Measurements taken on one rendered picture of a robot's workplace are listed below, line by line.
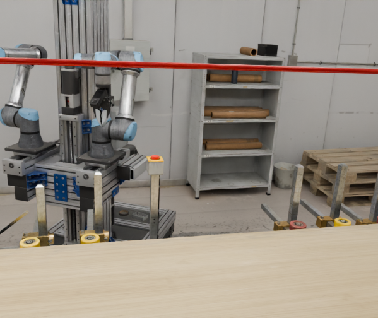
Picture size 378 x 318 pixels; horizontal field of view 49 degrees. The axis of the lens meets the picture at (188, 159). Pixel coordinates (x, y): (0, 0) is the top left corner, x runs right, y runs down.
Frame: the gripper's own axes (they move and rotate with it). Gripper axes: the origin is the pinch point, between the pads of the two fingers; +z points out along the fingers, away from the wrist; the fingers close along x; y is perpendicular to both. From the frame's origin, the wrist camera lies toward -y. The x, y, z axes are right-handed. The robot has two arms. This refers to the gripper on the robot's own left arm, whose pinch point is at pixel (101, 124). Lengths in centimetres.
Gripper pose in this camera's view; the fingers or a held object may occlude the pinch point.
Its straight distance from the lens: 212.1
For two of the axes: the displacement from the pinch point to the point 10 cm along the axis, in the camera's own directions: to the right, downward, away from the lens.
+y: 2.7, -2.8, 9.2
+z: -0.5, 9.5, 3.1
